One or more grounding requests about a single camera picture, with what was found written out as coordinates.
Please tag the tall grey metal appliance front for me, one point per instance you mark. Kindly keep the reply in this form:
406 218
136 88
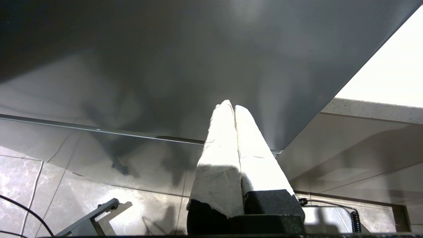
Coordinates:
165 66

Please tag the grey metal stand leg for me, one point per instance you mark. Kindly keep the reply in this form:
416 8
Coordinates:
99 212

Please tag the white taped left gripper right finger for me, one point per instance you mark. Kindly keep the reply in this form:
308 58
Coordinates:
259 165

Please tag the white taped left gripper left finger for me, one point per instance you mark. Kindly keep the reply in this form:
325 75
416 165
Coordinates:
218 172

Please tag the grey base cabinet front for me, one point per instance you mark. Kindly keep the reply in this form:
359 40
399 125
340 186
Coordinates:
347 155

